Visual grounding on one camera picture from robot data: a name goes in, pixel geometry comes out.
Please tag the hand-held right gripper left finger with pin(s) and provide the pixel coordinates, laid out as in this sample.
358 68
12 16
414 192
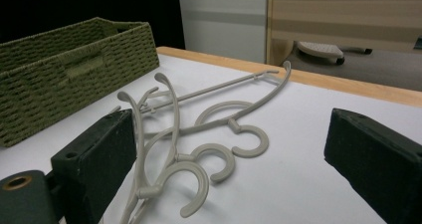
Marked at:
96 157

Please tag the black curtain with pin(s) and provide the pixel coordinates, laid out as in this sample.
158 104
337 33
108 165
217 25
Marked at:
83 1

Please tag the grey plastic hanger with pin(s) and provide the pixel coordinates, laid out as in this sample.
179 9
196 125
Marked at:
199 177
252 108
225 154

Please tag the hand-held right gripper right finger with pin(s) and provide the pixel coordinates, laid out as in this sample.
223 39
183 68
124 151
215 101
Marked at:
378 157

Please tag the white cabinet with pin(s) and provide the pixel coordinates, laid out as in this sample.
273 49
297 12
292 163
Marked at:
222 28

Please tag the light wooden desk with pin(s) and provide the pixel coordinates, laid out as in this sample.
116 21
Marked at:
341 15

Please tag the grey chair base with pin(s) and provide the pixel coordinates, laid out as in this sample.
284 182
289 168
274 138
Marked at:
320 49

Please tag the green woven basket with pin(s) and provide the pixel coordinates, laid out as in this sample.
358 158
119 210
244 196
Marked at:
43 84

